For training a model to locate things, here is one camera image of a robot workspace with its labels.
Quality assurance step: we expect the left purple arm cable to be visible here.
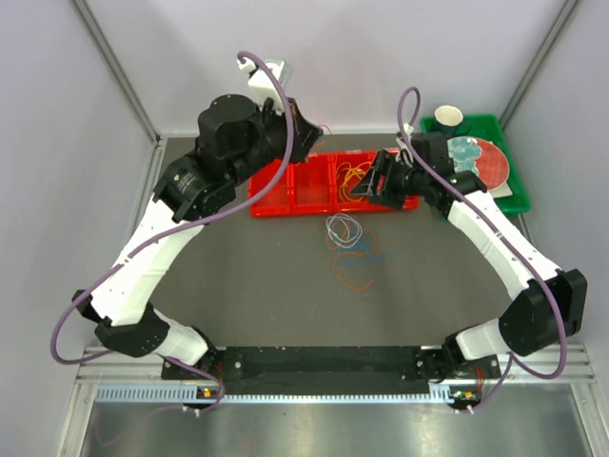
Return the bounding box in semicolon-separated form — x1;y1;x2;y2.
49;50;297;420

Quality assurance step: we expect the yellow cable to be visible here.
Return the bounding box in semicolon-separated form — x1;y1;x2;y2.
336;160;375;204

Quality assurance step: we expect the white cable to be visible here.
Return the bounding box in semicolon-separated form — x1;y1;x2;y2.
325;212;363;248

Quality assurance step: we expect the blue patterned plate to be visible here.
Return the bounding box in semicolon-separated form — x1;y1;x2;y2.
447;136;482;176

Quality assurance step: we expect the red bin far left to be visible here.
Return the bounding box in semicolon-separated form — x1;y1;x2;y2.
247;160;291;218

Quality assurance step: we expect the dark green paper cup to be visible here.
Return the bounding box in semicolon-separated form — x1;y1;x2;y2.
432;105;472;138

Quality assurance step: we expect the red round plate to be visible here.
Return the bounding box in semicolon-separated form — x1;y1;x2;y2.
474;137;510;191

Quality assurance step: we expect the orange cable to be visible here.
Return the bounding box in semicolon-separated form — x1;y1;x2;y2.
313;124;382;292

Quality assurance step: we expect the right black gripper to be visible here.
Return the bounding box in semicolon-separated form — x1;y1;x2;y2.
349;150;428;210

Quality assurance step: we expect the aluminium rail left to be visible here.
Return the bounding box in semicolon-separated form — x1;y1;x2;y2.
76;353;163;384

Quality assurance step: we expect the blue cable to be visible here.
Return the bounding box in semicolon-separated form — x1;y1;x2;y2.
327;232;394;268

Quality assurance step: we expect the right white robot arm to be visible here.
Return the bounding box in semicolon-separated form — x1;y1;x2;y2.
351;132;587;377

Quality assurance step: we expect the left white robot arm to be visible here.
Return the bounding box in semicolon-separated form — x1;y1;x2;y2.
71;50;323;378

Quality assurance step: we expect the slotted grey cable duct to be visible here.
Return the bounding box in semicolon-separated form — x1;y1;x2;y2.
94;382;455;405

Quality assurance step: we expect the white square board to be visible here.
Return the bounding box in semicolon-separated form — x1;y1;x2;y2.
488;182;514;199

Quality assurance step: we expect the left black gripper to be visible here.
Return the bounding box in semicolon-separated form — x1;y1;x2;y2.
228;95;324;187

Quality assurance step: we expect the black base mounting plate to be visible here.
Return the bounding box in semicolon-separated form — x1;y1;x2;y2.
161;345;453;395

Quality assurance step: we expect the green plastic tray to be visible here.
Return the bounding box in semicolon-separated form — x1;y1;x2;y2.
419;113;532;218

